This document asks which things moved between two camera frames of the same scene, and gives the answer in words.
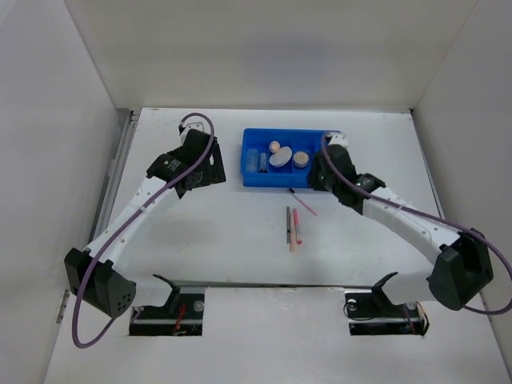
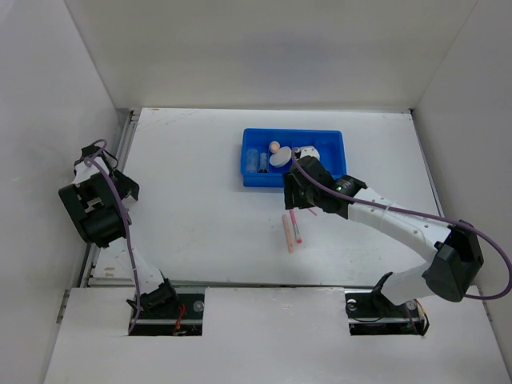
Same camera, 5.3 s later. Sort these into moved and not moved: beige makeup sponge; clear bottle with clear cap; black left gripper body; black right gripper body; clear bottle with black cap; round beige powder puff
Moved: black left gripper body; black right gripper body
Not moved: clear bottle with clear cap; round beige powder puff; clear bottle with black cap; beige makeup sponge
